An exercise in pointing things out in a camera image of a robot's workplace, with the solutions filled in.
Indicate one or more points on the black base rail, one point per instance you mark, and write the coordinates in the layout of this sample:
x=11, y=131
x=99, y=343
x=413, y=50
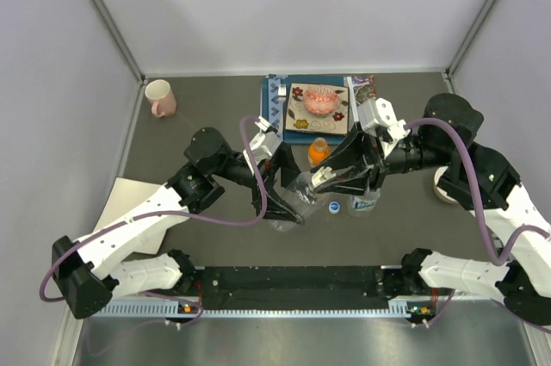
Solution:
x=298, y=287

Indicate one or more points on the square floral plate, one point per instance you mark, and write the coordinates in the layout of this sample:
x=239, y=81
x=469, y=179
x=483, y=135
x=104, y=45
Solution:
x=300, y=120

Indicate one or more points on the clear glass bottle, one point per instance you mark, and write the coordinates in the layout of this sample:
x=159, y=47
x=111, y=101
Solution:
x=301, y=195

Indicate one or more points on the white notebook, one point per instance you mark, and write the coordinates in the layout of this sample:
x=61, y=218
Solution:
x=125, y=195

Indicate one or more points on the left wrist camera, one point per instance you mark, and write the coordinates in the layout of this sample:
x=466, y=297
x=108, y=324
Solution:
x=265, y=143

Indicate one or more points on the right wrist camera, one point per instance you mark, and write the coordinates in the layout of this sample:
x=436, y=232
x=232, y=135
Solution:
x=377, y=117

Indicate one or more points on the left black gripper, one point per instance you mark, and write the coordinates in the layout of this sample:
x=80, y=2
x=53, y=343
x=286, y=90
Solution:
x=283, y=158

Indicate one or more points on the pink mug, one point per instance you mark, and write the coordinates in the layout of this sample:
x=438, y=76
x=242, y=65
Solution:
x=160, y=95

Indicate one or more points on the white paper cup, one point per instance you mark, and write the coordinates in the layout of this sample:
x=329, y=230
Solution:
x=440, y=193

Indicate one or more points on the orange juice bottle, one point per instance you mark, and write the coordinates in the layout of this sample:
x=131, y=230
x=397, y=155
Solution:
x=318, y=151

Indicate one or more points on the silver fork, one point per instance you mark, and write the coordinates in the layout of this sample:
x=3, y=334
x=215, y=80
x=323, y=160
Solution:
x=281, y=95

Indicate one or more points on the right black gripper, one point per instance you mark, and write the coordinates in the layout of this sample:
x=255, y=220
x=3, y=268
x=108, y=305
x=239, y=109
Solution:
x=368, y=149

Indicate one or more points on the red patterned bowl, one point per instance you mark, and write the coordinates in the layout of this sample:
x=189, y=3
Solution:
x=320, y=100

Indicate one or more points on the blue cap water bottle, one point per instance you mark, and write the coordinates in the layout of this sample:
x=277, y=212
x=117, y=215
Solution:
x=361, y=206

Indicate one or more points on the cream ridged bottle cap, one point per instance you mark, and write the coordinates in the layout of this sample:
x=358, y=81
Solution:
x=321, y=176

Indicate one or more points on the blue patterned placemat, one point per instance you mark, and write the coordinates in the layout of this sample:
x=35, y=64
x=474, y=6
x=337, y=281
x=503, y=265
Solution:
x=271, y=112

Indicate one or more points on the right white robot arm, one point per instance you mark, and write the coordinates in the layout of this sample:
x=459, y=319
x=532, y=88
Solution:
x=481, y=180

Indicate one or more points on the blue white bottle cap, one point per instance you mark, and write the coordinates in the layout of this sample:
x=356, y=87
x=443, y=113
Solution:
x=334, y=207

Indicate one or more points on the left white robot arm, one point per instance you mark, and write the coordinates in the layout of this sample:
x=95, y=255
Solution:
x=93, y=270

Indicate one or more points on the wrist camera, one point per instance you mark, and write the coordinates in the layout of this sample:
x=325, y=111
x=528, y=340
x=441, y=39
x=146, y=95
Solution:
x=265, y=143
x=377, y=117

